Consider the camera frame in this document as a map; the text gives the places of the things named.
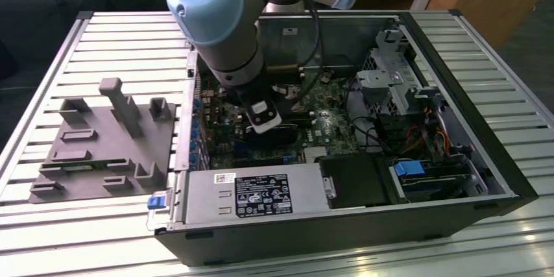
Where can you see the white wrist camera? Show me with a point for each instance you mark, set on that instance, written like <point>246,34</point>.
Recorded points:
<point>263,118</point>

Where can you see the black RAM slot bank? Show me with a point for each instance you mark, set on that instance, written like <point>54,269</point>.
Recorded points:
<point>303,117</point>
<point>283,72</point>

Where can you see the grey metal drive cage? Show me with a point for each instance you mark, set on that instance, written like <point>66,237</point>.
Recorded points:
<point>381,93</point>

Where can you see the black graphics card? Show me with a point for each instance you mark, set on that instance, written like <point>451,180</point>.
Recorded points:
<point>281,139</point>

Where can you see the green motherboard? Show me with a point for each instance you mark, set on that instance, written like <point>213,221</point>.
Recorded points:
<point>333,121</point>

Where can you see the black open PC case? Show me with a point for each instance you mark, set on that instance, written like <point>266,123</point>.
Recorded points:
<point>303,244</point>

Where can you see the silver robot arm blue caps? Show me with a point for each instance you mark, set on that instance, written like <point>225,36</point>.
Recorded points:
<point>234,59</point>

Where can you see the grey power supply unit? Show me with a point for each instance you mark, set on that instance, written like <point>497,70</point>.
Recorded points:
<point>203,199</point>

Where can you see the blue case latch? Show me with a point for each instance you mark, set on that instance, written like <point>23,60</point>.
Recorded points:
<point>156,202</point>

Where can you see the blue disk carrier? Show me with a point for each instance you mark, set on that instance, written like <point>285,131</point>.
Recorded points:
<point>409,168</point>

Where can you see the black hard disk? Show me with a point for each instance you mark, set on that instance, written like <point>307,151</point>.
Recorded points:
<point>433,189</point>

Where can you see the silver chipset heatsink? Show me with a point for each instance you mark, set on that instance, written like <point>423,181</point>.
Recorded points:
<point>315,154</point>

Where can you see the black drive bay box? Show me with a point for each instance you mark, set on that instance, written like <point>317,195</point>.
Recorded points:
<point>359,179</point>

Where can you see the grey parts rack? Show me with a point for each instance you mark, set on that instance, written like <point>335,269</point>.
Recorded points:
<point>108,160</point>

